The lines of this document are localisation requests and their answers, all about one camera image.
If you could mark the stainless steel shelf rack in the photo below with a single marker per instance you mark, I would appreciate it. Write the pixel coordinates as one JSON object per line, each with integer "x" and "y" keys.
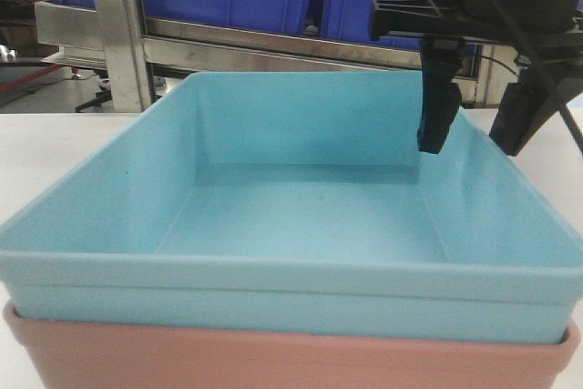
{"x": 118, "y": 37}

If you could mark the light blue plastic box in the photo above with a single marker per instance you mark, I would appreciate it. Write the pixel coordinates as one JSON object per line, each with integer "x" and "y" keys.
{"x": 297, "y": 202}

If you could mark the pink plastic box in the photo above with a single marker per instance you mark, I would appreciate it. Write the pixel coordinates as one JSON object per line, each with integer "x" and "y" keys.
{"x": 106, "y": 355}

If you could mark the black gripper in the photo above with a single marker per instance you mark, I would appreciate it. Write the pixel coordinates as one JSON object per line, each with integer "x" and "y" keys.
{"x": 551, "y": 29}

